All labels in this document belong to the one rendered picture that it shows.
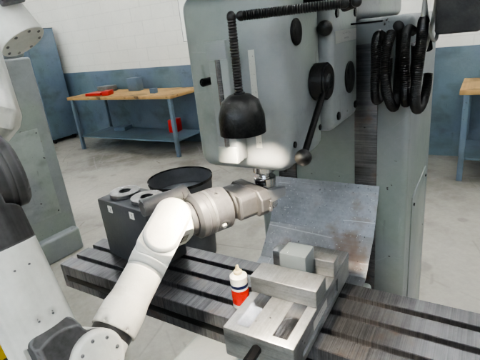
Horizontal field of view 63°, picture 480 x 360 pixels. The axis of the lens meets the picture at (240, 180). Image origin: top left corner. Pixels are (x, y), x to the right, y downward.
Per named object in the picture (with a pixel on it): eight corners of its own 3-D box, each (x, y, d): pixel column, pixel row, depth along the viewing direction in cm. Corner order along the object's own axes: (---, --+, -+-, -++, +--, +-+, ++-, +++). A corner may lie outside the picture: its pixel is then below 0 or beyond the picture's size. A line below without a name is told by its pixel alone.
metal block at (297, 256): (306, 281, 85) (305, 258, 83) (281, 276, 88) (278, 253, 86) (314, 269, 89) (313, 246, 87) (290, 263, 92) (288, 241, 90)
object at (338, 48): (335, 133, 83) (333, -2, 74) (237, 129, 95) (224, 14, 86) (359, 113, 98) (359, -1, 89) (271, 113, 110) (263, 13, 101)
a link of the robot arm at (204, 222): (222, 221, 73) (166, 242, 67) (208, 244, 81) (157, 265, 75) (196, 172, 77) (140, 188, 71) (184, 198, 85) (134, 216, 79)
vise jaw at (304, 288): (316, 308, 78) (316, 292, 77) (251, 291, 86) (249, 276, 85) (326, 291, 83) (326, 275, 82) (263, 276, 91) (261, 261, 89)
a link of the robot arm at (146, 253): (197, 206, 71) (166, 270, 63) (187, 227, 78) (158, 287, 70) (165, 190, 71) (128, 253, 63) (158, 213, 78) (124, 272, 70)
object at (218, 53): (238, 163, 70) (223, 40, 63) (219, 162, 72) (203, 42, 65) (248, 157, 73) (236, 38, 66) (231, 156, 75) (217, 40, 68)
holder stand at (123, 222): (156, 273, 109) (143, 208, 102) (110, 253, 123) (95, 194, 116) (187, 253, 118) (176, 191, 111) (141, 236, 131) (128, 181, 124)
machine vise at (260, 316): (296, 380, 71) (292, 332, 68) (226, 354, 79) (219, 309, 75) (349, 276, 99) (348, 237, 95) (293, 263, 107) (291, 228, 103)
